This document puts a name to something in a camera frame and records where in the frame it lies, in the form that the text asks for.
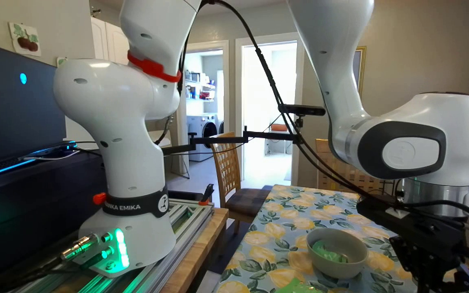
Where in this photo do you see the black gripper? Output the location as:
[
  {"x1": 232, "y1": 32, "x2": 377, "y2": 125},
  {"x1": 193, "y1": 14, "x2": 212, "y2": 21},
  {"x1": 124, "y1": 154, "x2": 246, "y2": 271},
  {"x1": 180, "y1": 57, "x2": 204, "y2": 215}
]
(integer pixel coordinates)
[{"x1": 388, "y1": 237, "x2": 469, "y2": 293}]

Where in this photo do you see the wooden wicker back chair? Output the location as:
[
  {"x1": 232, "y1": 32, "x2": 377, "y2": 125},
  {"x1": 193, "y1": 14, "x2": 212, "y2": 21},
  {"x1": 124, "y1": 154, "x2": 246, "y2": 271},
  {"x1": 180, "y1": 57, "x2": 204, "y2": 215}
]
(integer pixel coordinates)
[
  {"x1": 211, "y1": 131, "x2": 272, "y2": 218},
  {"x1": 313, "y1": 136, "x2": 399, "y2": 200}
]

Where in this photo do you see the lemon print tablecloth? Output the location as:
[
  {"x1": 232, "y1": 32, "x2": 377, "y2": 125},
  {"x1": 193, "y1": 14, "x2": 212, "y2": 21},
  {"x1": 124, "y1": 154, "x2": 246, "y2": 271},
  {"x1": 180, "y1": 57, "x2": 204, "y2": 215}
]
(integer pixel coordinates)
[{"x1": 215, "y1": 184, "x2": 469, "y2": 293}]

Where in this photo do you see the wooden workbench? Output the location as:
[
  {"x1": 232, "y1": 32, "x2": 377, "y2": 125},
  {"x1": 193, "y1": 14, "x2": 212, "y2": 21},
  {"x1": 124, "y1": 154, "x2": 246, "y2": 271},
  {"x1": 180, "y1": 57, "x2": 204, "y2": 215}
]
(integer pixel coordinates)
[{"x1": 160, "y1": 206, "x2": 232, "y2": 293}]

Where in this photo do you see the black cabinet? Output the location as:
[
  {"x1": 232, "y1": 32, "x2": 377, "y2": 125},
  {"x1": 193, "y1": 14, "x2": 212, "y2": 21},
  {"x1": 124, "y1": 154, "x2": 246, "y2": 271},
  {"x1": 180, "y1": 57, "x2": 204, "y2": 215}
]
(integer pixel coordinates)
[{"x1": 0, "y1": 153, "x2": 110, "y2": 275}]

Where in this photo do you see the blue lit flat device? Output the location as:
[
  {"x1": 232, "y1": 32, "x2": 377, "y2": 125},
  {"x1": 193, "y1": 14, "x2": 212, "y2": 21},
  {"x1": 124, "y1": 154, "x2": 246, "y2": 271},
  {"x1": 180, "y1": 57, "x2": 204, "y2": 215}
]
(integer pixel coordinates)
[{"x1": 0, "y1": 141, "x2": 82, "y2": 177}]

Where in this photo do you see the black monitor screen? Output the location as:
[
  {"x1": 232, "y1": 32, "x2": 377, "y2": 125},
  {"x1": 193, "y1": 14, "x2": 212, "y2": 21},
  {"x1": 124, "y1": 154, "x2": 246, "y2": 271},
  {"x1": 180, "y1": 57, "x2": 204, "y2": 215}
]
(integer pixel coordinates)
[{"x1": 0, "y1": 37, "x2": 69, "y2": 180}]

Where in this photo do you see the black stereo camera bar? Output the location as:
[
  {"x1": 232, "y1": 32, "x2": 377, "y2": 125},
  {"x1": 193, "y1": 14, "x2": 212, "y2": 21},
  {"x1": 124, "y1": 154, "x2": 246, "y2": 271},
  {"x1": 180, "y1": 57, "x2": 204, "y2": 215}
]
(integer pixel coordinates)
[{"x1": 277, "y1": 102, "x2": 329, "y2": 117}]

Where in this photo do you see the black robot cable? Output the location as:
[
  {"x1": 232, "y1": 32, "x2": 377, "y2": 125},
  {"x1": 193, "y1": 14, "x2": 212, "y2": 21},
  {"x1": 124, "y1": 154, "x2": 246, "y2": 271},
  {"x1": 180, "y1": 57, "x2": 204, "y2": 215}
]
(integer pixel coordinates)
[{"x1": 199, "y1": 0, "x2": 469, "y2": 224}]

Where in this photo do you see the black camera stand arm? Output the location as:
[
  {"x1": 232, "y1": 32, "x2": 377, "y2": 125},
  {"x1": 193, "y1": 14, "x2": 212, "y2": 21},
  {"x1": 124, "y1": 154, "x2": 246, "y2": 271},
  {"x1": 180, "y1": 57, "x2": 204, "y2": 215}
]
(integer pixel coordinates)
[{"x1": 163, "y1": 127, "x2": 302, "y2": 156}]

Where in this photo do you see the aluminium rail base plate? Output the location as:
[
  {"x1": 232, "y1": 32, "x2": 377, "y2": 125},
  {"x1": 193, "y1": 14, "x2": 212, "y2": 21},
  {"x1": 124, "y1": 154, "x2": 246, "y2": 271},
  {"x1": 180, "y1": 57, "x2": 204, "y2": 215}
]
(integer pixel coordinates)
[{"x1": 5, "y1": 200, "x2": 215, "y2": 293}]

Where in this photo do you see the red strap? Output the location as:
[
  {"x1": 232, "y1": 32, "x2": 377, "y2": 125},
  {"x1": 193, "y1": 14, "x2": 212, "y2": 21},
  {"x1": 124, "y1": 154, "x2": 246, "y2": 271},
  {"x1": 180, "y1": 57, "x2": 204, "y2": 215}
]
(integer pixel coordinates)
[{"x1": 128, "y1": 50, "x2": 183, "y2": 84}]

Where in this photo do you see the cherry wall picture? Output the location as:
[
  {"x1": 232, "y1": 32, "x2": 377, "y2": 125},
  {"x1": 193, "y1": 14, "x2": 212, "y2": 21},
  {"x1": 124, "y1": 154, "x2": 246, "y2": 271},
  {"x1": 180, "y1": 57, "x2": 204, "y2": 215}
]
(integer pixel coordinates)
[{"x1": 9, "y1": 21, "x2": 43, "y2": 55}]

